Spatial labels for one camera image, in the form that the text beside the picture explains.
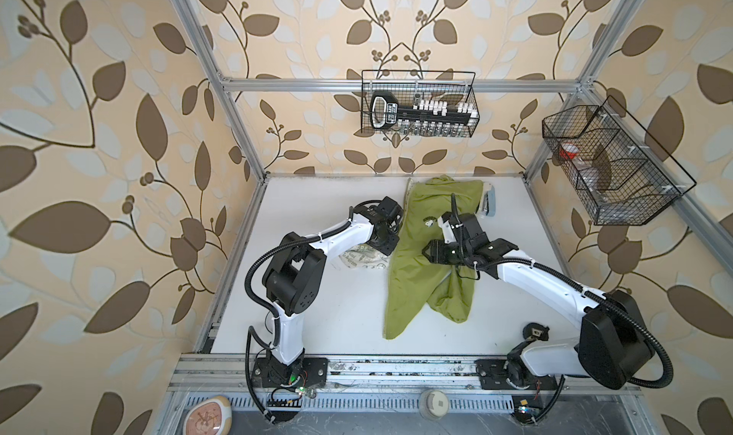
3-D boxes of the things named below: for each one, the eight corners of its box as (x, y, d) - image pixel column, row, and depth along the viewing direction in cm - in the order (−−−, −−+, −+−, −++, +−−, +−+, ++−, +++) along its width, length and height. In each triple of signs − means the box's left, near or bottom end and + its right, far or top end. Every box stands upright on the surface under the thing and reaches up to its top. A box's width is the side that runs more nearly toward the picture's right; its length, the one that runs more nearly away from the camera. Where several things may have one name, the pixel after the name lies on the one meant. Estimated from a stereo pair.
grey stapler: (482, 214, 111) (484, 209, 108) (483, 189, 119) (485, 184, 116) (493, 216, 110) (495, 211, 107) (493, 191, 118) (495, 186, 116)
